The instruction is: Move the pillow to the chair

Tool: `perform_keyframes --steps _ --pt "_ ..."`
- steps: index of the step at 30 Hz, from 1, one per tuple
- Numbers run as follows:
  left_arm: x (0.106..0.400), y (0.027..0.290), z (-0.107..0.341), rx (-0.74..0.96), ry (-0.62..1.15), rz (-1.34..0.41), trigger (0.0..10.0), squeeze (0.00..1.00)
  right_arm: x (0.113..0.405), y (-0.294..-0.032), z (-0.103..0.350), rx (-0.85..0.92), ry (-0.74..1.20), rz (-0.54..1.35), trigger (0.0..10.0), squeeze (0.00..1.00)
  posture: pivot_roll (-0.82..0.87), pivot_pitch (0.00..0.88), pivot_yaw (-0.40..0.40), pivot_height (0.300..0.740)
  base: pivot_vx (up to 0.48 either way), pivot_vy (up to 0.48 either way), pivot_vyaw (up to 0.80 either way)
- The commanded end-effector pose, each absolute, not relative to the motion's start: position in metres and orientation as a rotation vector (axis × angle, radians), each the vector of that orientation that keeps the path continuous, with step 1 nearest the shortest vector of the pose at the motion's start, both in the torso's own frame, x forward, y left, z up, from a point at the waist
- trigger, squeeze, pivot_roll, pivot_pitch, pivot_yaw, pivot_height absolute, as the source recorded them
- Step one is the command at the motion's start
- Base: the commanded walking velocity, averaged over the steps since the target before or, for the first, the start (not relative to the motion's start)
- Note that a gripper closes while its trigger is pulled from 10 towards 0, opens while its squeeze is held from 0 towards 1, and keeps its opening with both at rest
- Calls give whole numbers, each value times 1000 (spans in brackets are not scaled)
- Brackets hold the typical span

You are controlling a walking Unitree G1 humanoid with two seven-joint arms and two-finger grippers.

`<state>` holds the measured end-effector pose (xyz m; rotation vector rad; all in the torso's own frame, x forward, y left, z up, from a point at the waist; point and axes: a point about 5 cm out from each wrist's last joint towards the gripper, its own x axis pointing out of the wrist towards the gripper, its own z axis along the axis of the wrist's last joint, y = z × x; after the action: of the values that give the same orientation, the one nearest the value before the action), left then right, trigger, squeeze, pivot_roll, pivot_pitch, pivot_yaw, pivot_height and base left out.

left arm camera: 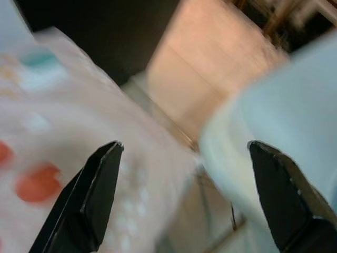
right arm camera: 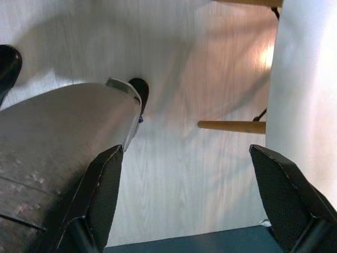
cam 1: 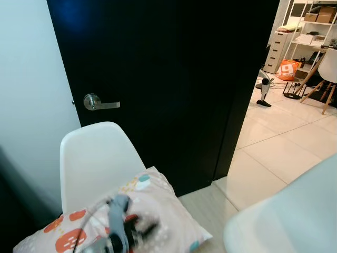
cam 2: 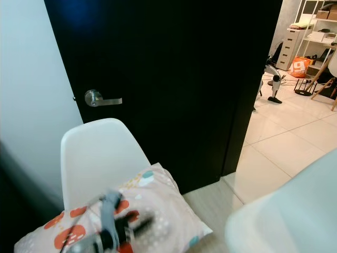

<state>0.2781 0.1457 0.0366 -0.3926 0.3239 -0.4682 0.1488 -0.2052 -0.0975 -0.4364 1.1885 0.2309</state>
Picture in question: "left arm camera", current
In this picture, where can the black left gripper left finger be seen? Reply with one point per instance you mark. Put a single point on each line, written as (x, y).
(89, 200)

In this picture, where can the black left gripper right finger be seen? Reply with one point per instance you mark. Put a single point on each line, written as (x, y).
(287, 205)

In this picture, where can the white pillow with coloured hearts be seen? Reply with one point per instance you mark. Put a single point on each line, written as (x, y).
(65, 126)

